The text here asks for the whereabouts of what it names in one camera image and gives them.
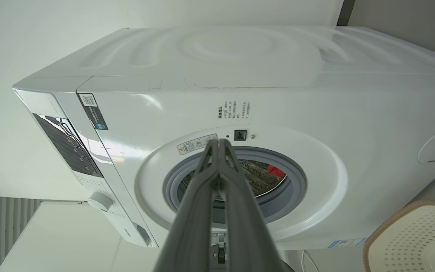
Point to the printed text label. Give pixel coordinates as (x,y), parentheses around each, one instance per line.
(234,110)

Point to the black glossy control display panel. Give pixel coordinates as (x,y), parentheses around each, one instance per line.
(68,147)

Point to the grey ribbed wall panel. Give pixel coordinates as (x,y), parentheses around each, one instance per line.
(2,234)

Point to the blue energy label sticker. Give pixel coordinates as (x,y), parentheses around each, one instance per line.
(347,243)

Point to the black baseboard strip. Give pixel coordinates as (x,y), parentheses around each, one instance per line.
(346,12)

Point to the dark QR code sticker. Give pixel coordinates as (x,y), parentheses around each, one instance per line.
(93,112)

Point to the silver metal door hinge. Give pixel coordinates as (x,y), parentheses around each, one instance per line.
(220,249)

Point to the white cabinet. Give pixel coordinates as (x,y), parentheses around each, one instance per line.
(70,241)

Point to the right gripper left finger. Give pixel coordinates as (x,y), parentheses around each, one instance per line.
(193,211)

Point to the white front-load washing machine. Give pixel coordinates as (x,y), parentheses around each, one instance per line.
(278,94)

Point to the cream perforated laundry basket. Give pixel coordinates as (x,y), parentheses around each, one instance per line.
(417,241)

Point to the grey warning sticker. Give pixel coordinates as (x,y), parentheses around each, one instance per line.
(193,145)

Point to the red garment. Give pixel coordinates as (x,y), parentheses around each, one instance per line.
(276,171)

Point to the black door latch socket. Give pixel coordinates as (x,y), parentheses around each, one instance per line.
(240,135)

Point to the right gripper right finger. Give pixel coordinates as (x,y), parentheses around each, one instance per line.
(244,219)

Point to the stainless steel washing machine drum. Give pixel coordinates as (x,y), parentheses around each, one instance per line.
(257,177)

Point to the white washing machine dial knob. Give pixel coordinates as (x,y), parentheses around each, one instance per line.
(99,201)

